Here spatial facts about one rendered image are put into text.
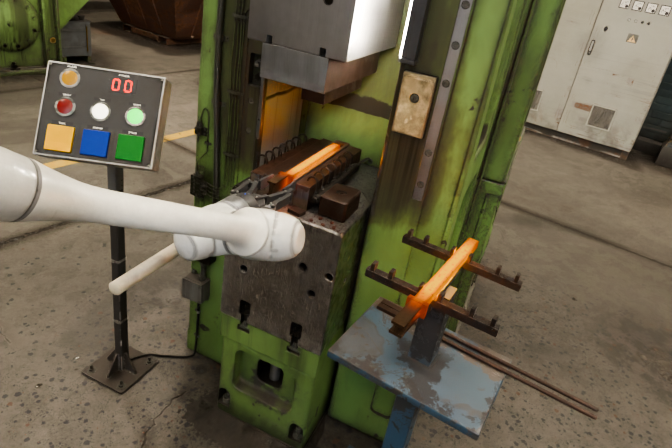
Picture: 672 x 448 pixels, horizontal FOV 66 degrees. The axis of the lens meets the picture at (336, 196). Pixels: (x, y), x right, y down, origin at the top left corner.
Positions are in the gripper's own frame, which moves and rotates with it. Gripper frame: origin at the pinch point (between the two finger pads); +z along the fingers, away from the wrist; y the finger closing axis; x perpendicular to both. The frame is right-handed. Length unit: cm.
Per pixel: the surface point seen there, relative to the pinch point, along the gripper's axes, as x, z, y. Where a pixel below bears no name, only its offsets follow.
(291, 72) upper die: 30.9, 5.1, -2.7
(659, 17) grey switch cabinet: 51, 514, 143
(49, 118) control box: 6, -18, -67
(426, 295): 0, -26, 51
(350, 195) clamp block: -1.5, 11.2, 18.2
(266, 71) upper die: 29.4, 5.1, -10.3
